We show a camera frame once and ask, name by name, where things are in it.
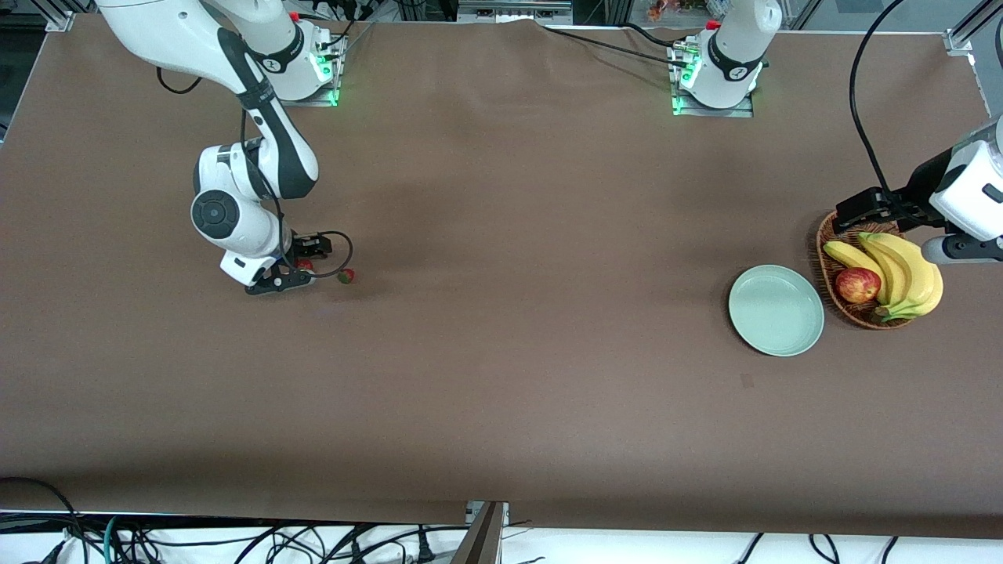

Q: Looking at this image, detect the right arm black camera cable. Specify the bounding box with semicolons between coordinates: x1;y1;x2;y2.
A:
155;67;354;277

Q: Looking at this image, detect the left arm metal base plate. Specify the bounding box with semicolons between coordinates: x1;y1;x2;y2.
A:
672;88;755;119

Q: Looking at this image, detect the aluminium frame profile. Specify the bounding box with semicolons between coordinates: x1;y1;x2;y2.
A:
943;0;1003;57

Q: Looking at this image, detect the orange background item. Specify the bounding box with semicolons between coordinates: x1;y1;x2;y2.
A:
646;0;706;22

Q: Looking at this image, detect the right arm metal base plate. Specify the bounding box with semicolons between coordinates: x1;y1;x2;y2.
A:
258;78;340;108

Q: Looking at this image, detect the grey device box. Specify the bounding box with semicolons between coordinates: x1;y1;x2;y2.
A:
457;0;574;24

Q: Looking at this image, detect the short black table cable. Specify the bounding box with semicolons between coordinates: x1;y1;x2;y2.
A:
623;22;686;48

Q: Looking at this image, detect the light green plate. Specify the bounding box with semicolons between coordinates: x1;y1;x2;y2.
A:
728;264;825;358

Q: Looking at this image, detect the brown wooden post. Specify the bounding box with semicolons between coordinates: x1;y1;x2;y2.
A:
453;503;506;564

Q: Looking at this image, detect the long black table cable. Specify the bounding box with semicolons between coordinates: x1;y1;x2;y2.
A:
537;22;692;67

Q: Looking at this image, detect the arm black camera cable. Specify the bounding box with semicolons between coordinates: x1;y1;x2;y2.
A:
155;67;354;277
850;0;910;206

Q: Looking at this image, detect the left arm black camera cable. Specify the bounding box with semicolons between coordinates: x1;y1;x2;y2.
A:
850;0;910;206

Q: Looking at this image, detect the brown wicker basket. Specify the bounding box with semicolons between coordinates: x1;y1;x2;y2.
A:
816;210;922;331

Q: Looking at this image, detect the black looped floor cable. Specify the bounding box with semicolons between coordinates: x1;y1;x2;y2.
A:
0;476;89;564

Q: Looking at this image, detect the large yellow banana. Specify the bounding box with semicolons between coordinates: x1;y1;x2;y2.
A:
868;233;944;323

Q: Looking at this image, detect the brown table cover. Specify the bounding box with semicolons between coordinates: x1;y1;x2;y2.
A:
0;14;1003;541

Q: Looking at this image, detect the red apple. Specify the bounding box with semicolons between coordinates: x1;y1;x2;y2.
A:
835;267;882;305

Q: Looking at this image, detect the teal floor cable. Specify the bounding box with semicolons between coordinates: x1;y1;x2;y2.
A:
102;515;126;564

